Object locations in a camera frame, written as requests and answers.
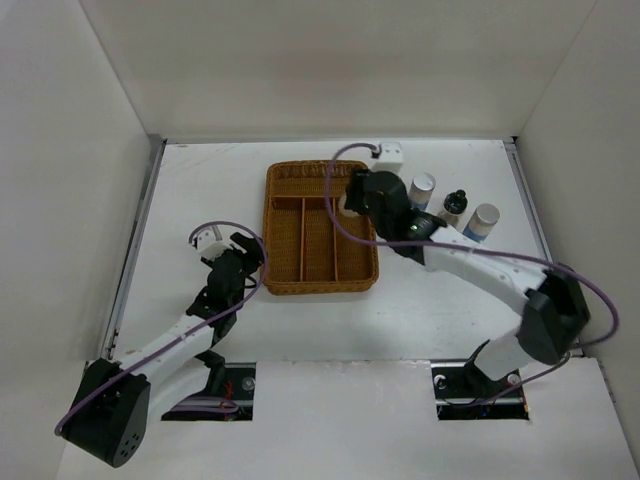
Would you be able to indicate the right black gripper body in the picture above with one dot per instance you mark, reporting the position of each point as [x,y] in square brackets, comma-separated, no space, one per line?
[381,229]

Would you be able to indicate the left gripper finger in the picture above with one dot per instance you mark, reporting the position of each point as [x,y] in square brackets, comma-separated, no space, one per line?
[221,257]
[252,247]

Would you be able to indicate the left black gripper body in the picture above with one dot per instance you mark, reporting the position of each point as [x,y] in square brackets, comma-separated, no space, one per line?
[248,267]

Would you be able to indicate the silver cap blue label bottle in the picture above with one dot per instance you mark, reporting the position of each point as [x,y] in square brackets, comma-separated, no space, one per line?
[421,190]

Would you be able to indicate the yellow cap spice bottle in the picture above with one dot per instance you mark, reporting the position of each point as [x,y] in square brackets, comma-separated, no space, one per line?
[344,210]

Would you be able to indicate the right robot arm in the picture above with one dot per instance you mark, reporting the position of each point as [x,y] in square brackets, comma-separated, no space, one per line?
[549,302]

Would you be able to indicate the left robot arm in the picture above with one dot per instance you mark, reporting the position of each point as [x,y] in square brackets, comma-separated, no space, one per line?
[116,399]

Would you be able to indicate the brown wicker divided tray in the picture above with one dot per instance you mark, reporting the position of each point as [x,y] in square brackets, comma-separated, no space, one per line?
[307,255]

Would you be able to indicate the small black cap bottle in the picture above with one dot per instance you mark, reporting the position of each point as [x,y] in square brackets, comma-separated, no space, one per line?
[453,207]

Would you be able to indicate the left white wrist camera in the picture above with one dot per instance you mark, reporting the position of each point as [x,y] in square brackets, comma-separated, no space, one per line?
[209,246]

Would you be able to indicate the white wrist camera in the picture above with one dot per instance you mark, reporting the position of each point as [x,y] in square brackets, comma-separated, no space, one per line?
[388,156]
[209,246]

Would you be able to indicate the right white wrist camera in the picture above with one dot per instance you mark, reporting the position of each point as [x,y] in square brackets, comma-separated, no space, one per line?
[388,156]

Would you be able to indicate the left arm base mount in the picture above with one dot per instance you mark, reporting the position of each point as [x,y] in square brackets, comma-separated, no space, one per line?
[227,397]

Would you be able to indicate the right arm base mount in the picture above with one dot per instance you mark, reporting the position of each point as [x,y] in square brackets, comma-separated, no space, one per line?
[462,393]

